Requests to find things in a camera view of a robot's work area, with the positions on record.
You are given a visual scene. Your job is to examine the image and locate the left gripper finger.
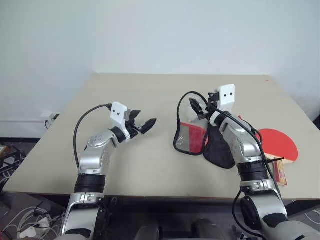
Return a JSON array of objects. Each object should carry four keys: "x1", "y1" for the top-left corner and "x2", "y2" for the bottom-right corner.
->
[
  {"x1": 139, "y1": 117, "x2": 158, "y2": 134},
  {"x1": 130, "y1": 109, "x2": 143, "y2": 121}
]

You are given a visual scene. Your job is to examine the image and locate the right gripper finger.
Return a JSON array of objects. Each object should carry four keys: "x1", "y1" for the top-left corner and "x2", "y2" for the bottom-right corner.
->
[
  {"x1": 189, "y1": 98, "x2": 203, "y2": 114},
  {"x1": 196, "y1": 107, "x2": 209, "y2": 119}
]

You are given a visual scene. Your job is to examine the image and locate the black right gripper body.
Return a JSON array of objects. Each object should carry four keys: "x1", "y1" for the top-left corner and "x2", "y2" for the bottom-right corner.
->
[{"x1": 199, "y1": 91, "x2": 220, "y2": 120}]

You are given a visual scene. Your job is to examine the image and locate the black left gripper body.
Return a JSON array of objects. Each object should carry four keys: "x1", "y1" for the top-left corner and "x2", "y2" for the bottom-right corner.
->
[{"x1": 124, "y1": 109, "x2": 146, "y2": 138}]

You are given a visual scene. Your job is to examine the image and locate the black and red paddle case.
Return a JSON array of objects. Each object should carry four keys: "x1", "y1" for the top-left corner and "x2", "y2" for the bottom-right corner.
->
[{"x1": 172, "y1": 90, "x2": 242, "y2": 170}]

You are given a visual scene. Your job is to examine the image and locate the red table tennis paddle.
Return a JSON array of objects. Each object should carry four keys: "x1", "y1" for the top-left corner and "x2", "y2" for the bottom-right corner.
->
[{"x1": 256, "y1": 127, "x2": 300, "y2": 187}]

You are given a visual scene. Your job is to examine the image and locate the dark rounded shape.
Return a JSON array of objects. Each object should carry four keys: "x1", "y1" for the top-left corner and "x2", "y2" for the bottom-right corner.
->
[{"x1": 131, "y1": 225, "x2": 161, "y2": 240}]

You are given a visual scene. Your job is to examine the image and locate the black metal rack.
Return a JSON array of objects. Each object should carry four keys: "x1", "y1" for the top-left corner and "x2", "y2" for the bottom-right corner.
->
[{"x1": 0, "y1": 142, "x2": 29, "y2": 186}]

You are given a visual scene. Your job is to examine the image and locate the white power strip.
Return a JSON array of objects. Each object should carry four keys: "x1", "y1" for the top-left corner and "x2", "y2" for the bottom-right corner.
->
[{"x1": 18, "y1": 216, "x2": 53, "y2": 239}]

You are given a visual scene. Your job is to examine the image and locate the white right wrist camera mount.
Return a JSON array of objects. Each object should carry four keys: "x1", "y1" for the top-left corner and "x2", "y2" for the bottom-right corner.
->
[{"x1": 209, "y1": 83, "x2": 236, "y2": 127}]

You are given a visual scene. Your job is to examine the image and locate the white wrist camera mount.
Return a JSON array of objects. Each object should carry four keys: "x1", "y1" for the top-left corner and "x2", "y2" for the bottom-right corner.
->
[
  {"x1": 109, "y1": 101, "x2": 133, "y2": 140},
  {"x1": 209, "y1": 83, "x2": 236, "y2": 127}
]

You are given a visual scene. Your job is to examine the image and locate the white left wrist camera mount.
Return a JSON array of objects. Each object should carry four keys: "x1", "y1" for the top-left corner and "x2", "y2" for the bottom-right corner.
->
[{"x1": 109, "y1": 101, "x2": 133, "y2": 140}]

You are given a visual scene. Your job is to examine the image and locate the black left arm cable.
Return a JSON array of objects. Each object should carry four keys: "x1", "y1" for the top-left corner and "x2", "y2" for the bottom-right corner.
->
[{"x1": 74, "y1": 103, "x2": 113, "y2": 169}]

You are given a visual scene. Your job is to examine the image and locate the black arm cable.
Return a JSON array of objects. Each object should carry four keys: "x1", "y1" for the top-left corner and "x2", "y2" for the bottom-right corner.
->
[
  {"x1": 211, "y1": 103, "x2": 286, "y2": 237},
  {"x1": 74, "y1": 103, "x2": 113, "y2": 169}
]

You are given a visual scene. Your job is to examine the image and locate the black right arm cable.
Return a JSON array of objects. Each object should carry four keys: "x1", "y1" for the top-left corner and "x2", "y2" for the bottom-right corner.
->
[{"x1": 211, "y1": 103, "x2": 286, "y2": 237}]

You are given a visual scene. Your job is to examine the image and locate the white wall socket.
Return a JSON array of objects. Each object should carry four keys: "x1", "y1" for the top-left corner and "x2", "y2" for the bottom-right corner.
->
[{"x1": 40, "y1": 111, "x2": 57, "y2": 121}]

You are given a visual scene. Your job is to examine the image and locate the white floor cables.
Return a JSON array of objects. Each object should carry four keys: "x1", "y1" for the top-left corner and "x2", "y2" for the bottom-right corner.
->
[{"x1": 0, "y1": 199, "x2": 66, "y2": 237}]

